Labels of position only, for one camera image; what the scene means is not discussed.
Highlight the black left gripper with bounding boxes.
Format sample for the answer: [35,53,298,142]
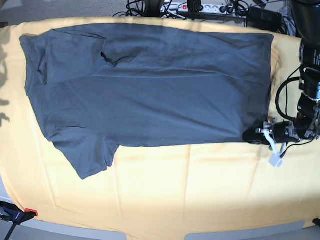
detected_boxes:
[242,118,298,146]

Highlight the blue-grey T-shirt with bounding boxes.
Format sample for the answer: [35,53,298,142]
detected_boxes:
[19,23,274,179]

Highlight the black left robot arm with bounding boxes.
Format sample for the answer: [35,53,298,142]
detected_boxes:
[242,0,320,146]

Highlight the grey plastic plate right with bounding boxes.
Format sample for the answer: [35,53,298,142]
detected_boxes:
[184,221,305,240]

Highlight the grey plastic plate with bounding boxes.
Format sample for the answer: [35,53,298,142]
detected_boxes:
[184,221,305,240]
[14,221,127,240]

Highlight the yellow table cloth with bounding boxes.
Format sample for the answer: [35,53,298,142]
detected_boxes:
[0,17,320,240]

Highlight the black clamp right edge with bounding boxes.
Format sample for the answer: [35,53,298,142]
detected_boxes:
[312,218,320,227]

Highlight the black power adapter box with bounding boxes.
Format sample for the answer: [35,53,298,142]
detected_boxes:
[247,7,282,26]

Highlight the white power strip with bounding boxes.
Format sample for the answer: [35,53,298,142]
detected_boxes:
[160,0,249,20]

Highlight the grey plastic plate left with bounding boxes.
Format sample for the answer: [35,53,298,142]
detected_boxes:
[14,221,127,240]

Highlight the blue red-tipped clamp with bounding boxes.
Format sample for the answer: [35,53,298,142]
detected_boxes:
[0,201,39,240]

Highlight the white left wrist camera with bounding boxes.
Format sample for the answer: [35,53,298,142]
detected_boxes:
[262,129,286,168]

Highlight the tangled black cables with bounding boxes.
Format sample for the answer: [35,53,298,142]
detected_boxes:
[112,0,191,20]

